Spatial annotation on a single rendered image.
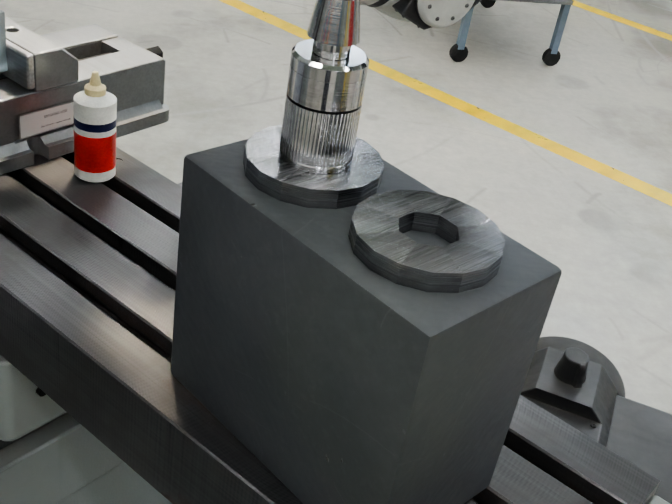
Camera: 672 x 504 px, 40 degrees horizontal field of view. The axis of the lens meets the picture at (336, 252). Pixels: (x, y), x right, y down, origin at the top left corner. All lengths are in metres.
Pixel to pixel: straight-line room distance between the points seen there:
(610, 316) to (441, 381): 2.19
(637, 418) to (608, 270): 1.50
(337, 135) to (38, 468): 0.55
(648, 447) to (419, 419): 0.89
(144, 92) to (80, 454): 0.39
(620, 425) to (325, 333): 0.91
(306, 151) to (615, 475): 0.33
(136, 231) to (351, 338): 0.39
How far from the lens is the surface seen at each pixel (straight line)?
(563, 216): 3.11
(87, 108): 0.90
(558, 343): 1.46
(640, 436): 1.39
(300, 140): 0.56
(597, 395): 1.37
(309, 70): 0.54
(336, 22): 0.54
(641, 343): 2.62
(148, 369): 0.71
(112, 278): 0.80
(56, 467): 1.00
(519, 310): 0.53
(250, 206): 0.55
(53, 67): 0.95
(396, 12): 1.07
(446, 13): 1.06
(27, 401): 0.89
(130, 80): 1.03
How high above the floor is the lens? 1.43
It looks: 33 degrees down
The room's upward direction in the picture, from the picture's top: 10 degrees clockwise
